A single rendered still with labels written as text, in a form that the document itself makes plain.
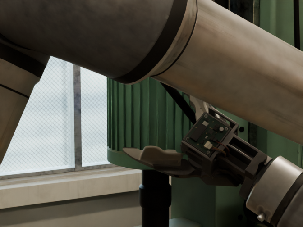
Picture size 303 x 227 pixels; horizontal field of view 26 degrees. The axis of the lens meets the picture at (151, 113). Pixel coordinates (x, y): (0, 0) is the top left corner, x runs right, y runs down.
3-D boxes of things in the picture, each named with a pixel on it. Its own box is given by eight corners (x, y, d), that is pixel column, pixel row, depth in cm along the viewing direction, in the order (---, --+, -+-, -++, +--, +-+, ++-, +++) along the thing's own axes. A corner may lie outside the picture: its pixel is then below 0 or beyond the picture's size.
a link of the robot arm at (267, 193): (300, 184, 99) (264, 234, 96) (272, 166, 101) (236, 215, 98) (308, 161, 91) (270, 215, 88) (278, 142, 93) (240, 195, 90)
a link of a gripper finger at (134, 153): (119, 134, 96) (182, 134, 96) (123, 151, 102) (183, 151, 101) (118, 154, 95) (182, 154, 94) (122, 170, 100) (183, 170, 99)
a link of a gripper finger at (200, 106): (198, 59, 101) (217, 109, 97) (198, 78, 106) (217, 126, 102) (178, 64, 101) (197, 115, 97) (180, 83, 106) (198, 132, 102)
